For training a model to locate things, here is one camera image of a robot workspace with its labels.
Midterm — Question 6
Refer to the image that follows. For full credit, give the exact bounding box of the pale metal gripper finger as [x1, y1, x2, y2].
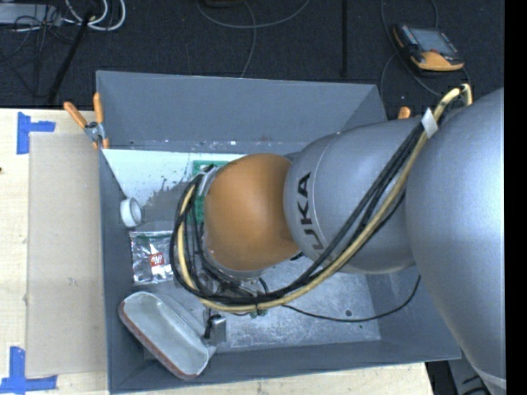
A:
[204, 311, 228, 344]

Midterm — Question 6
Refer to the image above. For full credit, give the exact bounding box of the grey oblong dish red-brown rim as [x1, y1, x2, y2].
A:
[117, 290, 217, 381]

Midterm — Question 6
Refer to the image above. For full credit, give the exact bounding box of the clear plastic packet red label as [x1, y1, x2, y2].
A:
[128, 230, 176, 285]

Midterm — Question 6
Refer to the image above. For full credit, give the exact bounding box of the green gridded block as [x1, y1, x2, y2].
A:
[191, 160, 230, 226]

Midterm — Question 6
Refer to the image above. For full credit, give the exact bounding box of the grey metal bin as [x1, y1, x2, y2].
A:
[95, 70, 463, 395]

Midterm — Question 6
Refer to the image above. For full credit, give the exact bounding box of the brown cardboard board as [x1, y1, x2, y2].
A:
[24, 132, 110, 379]

